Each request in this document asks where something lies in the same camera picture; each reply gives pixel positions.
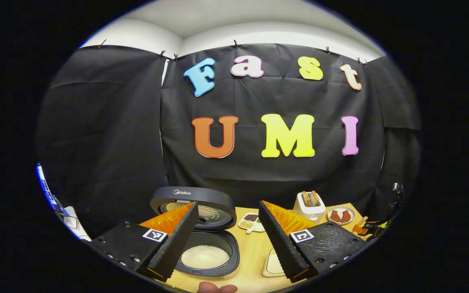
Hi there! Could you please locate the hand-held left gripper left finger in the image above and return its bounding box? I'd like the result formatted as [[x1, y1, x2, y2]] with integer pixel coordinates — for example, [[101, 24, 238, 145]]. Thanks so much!
[[90, 201, 199, 282]]

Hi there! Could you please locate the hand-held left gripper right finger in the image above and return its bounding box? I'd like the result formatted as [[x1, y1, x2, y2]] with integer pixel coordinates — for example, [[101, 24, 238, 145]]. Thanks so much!
[[258, 200, 367, 284]]

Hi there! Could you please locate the wooden spoon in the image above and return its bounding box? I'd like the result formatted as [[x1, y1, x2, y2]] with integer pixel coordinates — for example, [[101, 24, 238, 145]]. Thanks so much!
[[352, 216, 369, 236]]

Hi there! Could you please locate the dark grey rice cooker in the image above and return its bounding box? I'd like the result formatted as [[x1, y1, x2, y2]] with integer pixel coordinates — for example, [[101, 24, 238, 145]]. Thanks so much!
[[150, 186, 240, 280]]

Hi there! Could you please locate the white divided bean dish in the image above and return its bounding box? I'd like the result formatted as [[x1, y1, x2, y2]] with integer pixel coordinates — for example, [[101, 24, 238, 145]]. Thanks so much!
[[238, 212, 265, 234]]

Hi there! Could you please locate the round white plate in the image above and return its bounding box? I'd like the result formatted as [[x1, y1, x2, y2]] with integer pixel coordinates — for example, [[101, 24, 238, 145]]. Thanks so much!
[[327, 206, 356, 225]]

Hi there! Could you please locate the white toaster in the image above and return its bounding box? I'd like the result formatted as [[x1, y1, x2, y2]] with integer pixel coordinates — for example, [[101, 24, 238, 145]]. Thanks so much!
[[293, 191, 326, 223]]

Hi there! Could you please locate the black backdrop cloth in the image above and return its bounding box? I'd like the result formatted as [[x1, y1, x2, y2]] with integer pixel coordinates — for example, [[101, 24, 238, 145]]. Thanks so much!
[[35, 43, 422, 238]]

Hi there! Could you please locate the computer monitor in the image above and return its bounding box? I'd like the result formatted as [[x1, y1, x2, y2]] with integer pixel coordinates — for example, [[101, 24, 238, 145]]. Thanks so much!
[[36, 163, 62, 212]]

